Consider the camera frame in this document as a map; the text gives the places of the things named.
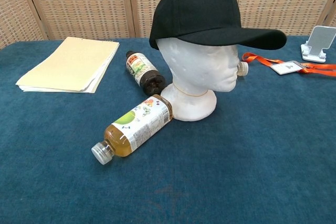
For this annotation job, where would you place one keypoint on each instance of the black baseball cap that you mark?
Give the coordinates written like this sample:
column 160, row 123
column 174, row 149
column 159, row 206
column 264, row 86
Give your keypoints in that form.
column 199, row 9

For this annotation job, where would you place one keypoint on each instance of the white foam mannequin head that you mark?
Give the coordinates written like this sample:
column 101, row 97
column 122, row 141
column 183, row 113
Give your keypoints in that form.
column 199, row 66

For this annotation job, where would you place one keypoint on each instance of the yellow rubber band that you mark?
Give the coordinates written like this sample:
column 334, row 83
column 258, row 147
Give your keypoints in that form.
column 189, row 95

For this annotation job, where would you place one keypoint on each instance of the dark drink bottle black cap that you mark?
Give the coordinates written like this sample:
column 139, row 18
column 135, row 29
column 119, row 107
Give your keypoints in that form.
column 143, row 70

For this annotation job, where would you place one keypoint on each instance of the apple label tea bottle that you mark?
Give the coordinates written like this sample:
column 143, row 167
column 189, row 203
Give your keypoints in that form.
column 141, row 127

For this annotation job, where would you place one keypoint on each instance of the yellow tea bottle plain label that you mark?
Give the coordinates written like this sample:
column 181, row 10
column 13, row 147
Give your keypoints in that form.
column 243, row 68

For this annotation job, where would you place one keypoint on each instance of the blue carpet table cover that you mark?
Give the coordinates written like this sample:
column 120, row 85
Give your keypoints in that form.
column 236, row 155

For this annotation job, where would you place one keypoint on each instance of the cream paper stack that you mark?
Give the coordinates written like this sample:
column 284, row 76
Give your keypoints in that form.
column 71, row 64

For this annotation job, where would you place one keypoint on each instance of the white badge card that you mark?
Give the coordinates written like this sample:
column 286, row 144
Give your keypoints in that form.
column 286, row 67

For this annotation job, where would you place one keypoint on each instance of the woven wooden folding screen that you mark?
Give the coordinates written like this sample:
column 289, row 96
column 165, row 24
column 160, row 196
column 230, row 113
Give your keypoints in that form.
column 86, row 3

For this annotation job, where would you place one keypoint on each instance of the white phone stand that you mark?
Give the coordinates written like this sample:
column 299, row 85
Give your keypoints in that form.
column 319, row 41

